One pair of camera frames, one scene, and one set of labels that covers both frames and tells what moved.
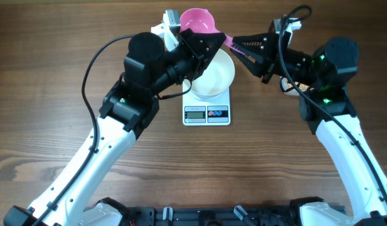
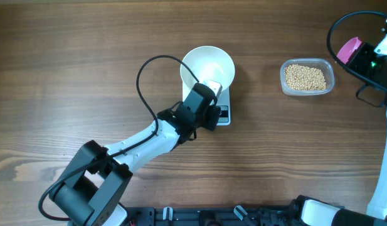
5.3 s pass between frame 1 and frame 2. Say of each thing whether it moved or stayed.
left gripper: moved
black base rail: stayed
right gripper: moved
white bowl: stayed
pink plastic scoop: moved
